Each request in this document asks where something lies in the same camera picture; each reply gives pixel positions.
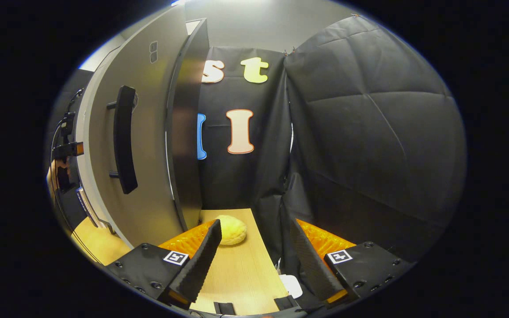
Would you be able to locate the black backdrop cloth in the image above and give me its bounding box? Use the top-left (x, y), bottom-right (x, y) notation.
top-left (51, 15), bottom-right (467, 283)

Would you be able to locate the grey shoe cabinet door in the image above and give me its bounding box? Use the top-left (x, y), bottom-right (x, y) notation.
top-left (76, 4), bottom-right (191, 249)

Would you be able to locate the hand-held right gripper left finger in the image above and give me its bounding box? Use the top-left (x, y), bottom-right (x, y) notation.
top-left (106, 219), bottom-right (223, 310)

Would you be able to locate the white book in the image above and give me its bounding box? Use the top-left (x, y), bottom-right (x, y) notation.
top-left (76, 187), bottom-right (99, 223)

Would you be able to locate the black door handle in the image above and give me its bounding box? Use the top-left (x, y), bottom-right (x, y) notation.
top-left (106, 85), bottom-right (139, 195)

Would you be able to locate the yellow plush toy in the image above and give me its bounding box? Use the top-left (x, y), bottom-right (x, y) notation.
top-left (213, 215), bottom-right (247, 246)

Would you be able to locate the grey double-door shoe cabinet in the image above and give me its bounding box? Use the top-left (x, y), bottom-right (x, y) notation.
top-left (165, 18), bottom-right (209, 232)

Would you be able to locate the small white object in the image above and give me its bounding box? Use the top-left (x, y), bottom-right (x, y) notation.
top-left (280, 274), bottom-right (304, 299)

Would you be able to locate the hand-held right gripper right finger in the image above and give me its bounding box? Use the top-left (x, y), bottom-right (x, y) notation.
top-left (289, 218), bottom-right (415, 310)

